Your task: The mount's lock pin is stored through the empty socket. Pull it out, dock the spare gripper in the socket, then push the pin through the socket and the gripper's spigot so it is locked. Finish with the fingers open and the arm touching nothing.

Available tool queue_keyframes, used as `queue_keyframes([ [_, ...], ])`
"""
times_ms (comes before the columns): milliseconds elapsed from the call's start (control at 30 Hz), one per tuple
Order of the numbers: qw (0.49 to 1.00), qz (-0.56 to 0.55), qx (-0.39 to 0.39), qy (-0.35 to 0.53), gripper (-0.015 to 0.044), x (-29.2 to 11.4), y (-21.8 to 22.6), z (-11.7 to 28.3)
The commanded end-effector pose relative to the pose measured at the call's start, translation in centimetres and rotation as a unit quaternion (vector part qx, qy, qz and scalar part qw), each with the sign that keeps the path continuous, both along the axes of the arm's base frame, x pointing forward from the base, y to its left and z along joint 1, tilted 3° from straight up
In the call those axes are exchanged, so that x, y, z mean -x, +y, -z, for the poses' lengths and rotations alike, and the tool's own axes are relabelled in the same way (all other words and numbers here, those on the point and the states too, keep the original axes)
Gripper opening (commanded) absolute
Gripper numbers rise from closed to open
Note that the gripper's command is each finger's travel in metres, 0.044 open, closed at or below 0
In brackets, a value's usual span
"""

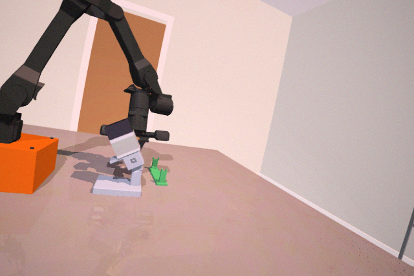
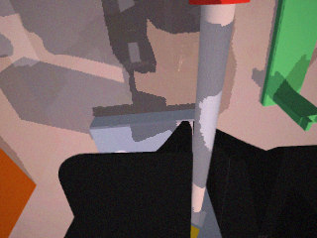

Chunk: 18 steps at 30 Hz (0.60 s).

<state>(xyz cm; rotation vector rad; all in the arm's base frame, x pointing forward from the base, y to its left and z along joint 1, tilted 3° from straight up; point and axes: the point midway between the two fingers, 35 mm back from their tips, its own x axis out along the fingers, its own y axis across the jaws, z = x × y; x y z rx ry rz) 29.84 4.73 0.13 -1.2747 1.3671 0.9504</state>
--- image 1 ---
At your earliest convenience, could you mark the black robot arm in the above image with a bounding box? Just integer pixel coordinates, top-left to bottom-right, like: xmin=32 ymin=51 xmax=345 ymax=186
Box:
xmin=0 ymin=0 xmax=174 ymax=144

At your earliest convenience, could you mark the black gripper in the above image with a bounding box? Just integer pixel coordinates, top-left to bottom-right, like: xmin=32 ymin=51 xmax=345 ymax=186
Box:
xmin=100 ymin=107 xmax=169 ymax=149

